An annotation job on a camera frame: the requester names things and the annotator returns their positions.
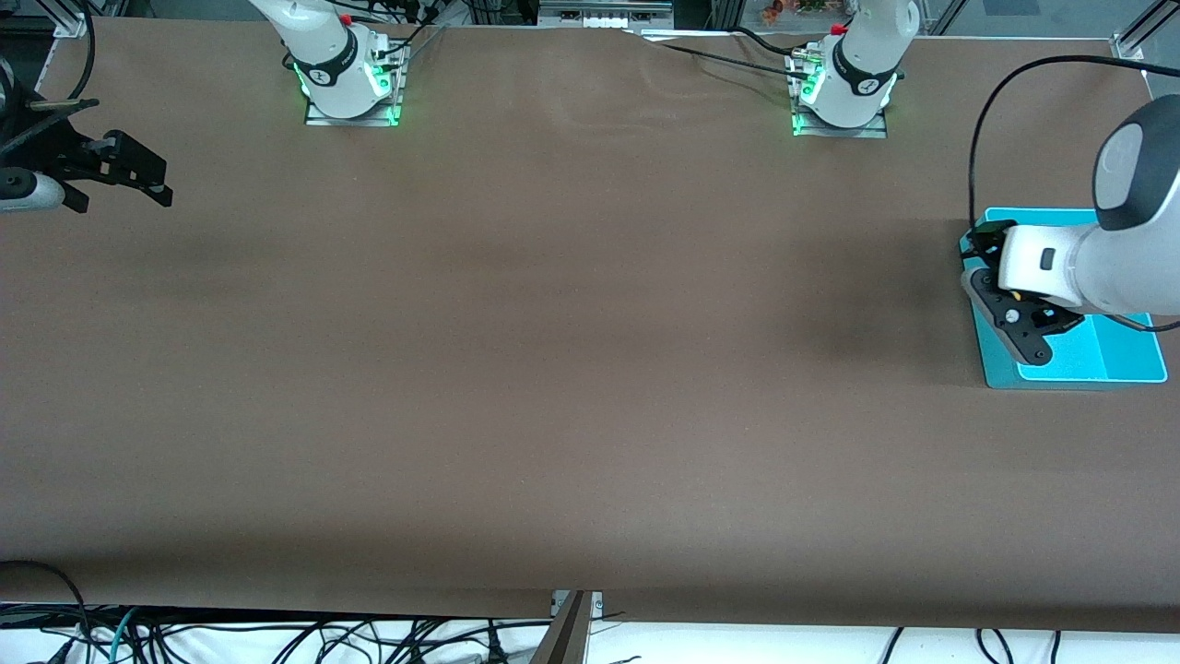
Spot teal plastic bin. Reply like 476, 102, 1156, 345
959, 207, 1169, 390

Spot brown table cover sheet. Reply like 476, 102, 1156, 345
0, 17, 1180, 635

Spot white background device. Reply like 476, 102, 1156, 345
539, 0, 674, 29

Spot dark table support beam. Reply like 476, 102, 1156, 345
530, 590, 596, 664

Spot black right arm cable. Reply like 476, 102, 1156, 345
76, 0, 99, 95

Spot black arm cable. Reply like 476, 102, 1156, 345
76, 0, 99, 95
968, 55, 1149, 231

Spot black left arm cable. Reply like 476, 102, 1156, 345
968, 55, 1149, 231

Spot aluminium frame post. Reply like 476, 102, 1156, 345
1111, 0, 1180, 61
51, 0, 102, 38

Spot black cable on table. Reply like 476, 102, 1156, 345
636, 28, 812, 79

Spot black looped floor cable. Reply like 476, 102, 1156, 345
0, 560, 93, 646

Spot teal floor cable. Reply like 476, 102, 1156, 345
109, 607, 139, 664

